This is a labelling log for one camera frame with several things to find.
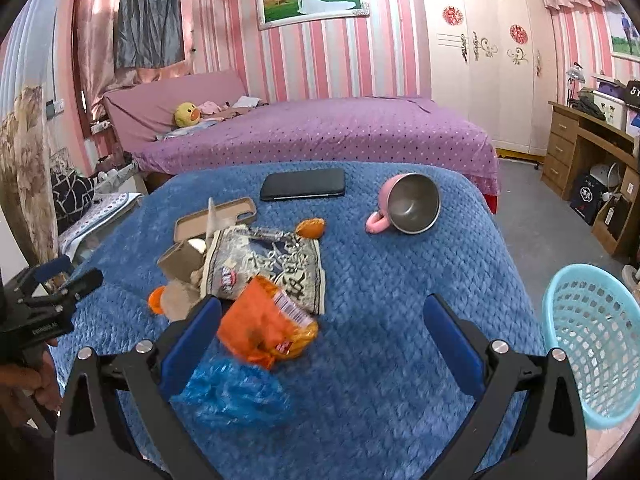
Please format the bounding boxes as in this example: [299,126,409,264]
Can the light blue cloth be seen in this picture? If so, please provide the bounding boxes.
[155,119,226,141]

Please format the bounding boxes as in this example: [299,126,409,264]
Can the floral curtain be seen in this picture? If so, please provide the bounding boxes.
[0,85,58,266]

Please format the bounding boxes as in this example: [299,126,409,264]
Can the brown cardboard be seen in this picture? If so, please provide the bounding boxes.
[156,239,208,281]

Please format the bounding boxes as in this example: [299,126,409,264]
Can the pink steel-lined cup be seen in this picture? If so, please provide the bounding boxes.
[365,172,442,236]

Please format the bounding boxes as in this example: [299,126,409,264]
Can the brown paper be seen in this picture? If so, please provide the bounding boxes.
[162,277,206,322]

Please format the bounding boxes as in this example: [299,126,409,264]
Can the white storage box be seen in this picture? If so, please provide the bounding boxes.
[577,89,628,131]

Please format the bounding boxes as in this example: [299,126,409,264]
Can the desk lamp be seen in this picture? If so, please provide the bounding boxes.
[565,61,587,106]

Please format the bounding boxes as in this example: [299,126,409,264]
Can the orange snack bag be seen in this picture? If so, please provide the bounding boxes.
[217,275,320,371]

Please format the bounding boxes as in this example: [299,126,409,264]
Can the purple dotted bed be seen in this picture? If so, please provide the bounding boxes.
[107,96,502,211]

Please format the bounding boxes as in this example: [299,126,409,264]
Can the grey printed snack bag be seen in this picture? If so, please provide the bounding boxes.
[200,225,328,317]

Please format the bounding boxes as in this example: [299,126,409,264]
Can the dark clothing on desk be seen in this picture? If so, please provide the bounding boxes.
[570,97,607,121]

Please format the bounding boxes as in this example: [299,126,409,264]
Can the framed couple photo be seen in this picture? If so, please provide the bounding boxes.
[607,2,640,63]

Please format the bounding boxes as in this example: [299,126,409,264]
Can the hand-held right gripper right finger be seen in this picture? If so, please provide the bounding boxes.
[422,294,588,480]

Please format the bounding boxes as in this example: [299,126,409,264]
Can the white wardrobe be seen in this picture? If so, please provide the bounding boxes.
[417,0,558,156]

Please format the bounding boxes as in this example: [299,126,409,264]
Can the black white patterned bag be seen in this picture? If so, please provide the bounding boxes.
[50,172,96,233]

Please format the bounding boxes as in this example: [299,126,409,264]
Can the blue plastic bag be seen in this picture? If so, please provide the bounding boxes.
[172,357,293,426]

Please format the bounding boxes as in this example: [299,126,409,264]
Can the polka dot cushion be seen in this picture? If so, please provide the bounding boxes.
[57,191,143,256]

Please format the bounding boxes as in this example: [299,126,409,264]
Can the black phone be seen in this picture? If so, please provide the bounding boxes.
[260,167,347,202]

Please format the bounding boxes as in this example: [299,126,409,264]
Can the wooden desk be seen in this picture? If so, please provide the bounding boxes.
[541,100,640,261]

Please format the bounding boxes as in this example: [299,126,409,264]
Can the purple box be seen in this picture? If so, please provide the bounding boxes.
[592,75,626,98]

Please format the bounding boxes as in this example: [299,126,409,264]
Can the light blue plastic basket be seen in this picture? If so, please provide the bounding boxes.
[542,264,640,431]

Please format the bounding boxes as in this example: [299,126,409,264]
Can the white paper strip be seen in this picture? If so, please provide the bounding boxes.
[204,197,217,256]

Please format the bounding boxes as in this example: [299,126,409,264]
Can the pink covered headboard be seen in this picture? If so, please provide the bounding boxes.
[102,69,248,153]

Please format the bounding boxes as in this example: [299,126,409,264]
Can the person's left hand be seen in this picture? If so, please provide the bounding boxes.
[0,346,63,428]

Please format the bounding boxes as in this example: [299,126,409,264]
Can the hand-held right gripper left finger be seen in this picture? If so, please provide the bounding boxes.
[52,295,223,480]

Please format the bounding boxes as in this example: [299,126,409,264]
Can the clear plastic wrapper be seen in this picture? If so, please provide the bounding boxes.
[242,225,301,248]

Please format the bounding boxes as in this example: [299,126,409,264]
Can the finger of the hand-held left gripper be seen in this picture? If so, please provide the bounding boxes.
[25,268,104,311]
[20,255,74,292]

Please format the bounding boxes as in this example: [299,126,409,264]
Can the blue fleece blanket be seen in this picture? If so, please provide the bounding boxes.
[50,160,548,480]

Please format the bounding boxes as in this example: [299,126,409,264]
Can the white fan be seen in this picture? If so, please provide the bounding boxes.
[587,162,623,196]

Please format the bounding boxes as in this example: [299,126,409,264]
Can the yellow duck plush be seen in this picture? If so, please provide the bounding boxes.
[173,101,202,128]

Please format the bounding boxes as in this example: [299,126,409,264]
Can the grey hanging cloth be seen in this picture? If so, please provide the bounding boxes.
[114,0,185,68]

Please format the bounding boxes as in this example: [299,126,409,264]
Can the tan phone case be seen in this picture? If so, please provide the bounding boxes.
[173,197,258,243]

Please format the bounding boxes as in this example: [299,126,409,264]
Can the black paper bag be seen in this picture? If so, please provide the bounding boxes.
[570,172,608,226]

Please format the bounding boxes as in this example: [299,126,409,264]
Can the pink window curtain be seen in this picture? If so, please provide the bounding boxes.
[75,0,196,121]

